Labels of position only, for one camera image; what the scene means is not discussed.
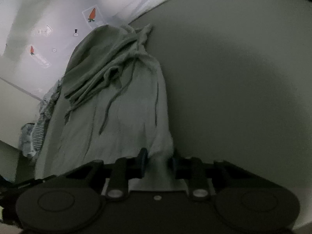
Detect blue-grey crumpled garment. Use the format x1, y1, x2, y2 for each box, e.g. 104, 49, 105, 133
19, 123, 39, 158

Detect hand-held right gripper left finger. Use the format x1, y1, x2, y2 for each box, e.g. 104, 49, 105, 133
65, 147, 149, 201

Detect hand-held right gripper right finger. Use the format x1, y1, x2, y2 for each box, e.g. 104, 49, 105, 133
171, 157, 254, 201

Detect grey mottled garment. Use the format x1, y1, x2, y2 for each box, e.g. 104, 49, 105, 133
38, 78, 62, 122

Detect plaid cloth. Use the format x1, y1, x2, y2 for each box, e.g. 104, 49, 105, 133
34, 117, 50, 152

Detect grey sweatpants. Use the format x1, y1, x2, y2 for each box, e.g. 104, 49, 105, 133
34, 24, 186, 192

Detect printed white backdrop sheet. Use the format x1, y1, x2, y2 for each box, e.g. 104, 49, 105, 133
0, 0, 215, 103

